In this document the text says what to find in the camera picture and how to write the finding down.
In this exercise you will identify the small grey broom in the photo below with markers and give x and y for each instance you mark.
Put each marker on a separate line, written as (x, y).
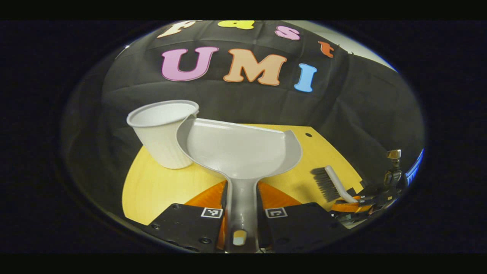
(335, 179)

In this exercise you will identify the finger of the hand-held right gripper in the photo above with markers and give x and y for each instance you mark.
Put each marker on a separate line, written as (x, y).
(350, 207)

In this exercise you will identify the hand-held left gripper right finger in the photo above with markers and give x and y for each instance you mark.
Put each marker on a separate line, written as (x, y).
(300, 226)

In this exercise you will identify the white ribbed garbage bin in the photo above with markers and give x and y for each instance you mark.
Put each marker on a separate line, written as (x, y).
(159, 140)

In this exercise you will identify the black backdrop cloth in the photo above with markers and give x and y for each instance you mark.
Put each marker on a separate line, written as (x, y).
(247, 102)

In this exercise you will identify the grey plastic dustpan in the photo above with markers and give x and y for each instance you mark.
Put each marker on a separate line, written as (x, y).
(239, 152)

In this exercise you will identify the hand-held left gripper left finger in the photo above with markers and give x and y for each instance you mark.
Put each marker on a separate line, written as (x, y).
(182, 224)

